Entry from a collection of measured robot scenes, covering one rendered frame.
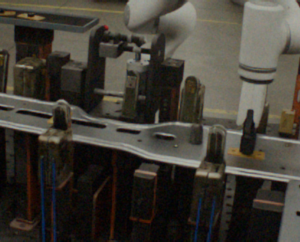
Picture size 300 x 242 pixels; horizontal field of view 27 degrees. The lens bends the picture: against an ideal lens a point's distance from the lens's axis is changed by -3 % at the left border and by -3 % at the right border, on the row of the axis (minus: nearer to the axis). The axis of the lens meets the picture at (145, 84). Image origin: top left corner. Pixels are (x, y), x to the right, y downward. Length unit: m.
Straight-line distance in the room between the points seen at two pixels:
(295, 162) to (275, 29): 0.33
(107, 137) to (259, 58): 0.41
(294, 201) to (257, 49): 0.32
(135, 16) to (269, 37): 0.75
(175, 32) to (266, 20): 0.77
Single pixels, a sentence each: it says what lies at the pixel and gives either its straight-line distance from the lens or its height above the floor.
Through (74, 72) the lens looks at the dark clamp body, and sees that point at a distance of 1.71.
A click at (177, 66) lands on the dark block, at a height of 1.12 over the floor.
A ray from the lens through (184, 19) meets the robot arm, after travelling 2.03.
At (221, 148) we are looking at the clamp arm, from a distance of 1.31.
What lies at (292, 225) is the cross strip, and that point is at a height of 1.00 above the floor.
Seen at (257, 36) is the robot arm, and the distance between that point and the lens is 1.31.
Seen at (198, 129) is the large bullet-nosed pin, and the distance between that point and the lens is 1.48.
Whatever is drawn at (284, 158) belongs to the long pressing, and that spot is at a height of 1.00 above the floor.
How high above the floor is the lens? 1.61
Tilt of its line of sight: 19 degrees down
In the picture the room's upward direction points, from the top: 4 degrees clockwise
